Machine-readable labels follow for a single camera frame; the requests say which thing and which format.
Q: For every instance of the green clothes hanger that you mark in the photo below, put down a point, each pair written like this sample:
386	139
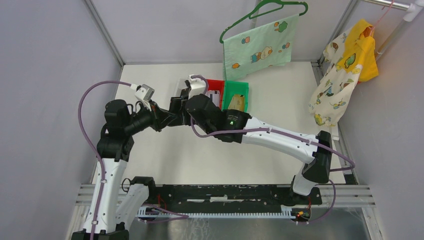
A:
256	12

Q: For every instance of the metal hanging rail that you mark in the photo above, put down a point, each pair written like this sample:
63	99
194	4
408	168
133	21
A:
396	17

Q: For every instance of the white card stack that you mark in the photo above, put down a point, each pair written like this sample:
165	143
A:
215	96

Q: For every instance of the clear plastic bin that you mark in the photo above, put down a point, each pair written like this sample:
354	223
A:
181	84

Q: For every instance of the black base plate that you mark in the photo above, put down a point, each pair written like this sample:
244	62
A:
230	199

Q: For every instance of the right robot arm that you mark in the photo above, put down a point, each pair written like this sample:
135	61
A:
234	126

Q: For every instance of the light green printed cloth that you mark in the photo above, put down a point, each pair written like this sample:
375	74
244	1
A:
265	46

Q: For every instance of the yellow garment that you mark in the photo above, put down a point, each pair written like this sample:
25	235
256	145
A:
359	52

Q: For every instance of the white printed garment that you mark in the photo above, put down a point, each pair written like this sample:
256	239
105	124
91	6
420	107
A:
329	101

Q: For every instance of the white slotted cable duct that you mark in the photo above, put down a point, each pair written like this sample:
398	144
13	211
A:
146	212

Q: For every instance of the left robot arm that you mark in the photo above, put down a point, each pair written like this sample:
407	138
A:
108	219

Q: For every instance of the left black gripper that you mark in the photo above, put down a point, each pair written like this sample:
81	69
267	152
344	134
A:
161	117

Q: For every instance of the gold card stack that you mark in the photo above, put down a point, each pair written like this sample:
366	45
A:
237	102

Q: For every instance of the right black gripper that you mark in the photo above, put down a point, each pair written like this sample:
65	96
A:
184	98

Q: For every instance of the green plastic bin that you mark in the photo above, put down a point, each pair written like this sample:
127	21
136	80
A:
235	87

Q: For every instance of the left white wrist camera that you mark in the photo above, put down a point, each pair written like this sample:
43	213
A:
142	92

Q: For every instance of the red plastic bin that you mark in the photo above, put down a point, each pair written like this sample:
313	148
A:
217	85

